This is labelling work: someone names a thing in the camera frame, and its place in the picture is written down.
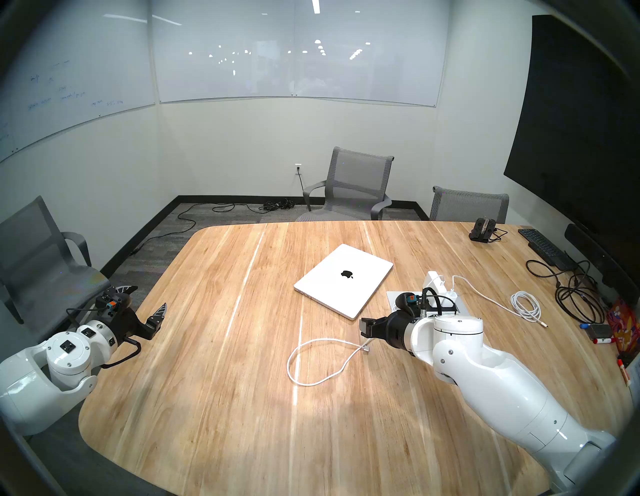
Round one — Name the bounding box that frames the large black wall screen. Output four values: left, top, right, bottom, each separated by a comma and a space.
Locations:
503, 14, 640, 266

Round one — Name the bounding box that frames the black video sound bar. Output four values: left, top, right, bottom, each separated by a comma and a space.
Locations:
565, 223, 640, 307

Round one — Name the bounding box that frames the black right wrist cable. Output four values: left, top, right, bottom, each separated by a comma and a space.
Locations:
420, 288, 446, 317

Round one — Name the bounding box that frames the black keyboard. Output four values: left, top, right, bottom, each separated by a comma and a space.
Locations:
518, 228, 576, 272

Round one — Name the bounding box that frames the black coiled cable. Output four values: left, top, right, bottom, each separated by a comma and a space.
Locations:
555, 260, 608, 325

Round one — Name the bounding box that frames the silver MacBook laptop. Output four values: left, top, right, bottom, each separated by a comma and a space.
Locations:
293, 243, 394, 321

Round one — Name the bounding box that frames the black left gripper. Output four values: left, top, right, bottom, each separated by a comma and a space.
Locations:
106, 285, 168, 347

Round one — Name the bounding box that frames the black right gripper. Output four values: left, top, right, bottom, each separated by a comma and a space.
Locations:
360, 310, 417, 352

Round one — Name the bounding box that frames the white MagSafe charging cable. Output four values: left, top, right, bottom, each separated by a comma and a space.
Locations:
287, 338, 374, 387

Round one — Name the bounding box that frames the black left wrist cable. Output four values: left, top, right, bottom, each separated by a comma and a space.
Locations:
66, 306, 142, 370

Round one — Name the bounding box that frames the thin black floor cable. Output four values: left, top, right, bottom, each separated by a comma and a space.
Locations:
130, 202, 261, 256

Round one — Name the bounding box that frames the white MacBook power adapter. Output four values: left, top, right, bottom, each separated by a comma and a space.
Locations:
422, 271, 447, 302

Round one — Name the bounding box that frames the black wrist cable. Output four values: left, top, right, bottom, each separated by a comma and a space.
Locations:
66, 306, 142, 370
420, 288, 446, 317

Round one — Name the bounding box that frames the white coiled USB cable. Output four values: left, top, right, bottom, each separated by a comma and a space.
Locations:
451, 274, 549, 329

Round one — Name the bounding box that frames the black charging dock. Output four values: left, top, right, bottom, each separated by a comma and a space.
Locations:
469, 217, 498, 244

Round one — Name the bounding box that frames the thin black table cable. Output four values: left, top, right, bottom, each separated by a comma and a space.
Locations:
526, 258, 568, 289

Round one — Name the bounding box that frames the wide glass whiteboard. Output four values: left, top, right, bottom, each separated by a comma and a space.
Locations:
151, 0, 451, 107

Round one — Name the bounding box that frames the colourful patterned bag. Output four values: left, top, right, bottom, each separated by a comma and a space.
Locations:
606, 299, 640, 353

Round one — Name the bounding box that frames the whiteboard with blue writing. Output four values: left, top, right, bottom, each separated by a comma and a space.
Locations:
0, 0, 156, 163

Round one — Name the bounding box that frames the grey mesh office chair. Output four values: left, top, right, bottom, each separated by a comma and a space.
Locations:
0, 195, 112, 338
295, 146, 395, 222
429, 185, 510, 224

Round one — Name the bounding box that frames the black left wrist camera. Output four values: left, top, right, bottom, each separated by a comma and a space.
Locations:
96, 291, 132, 315

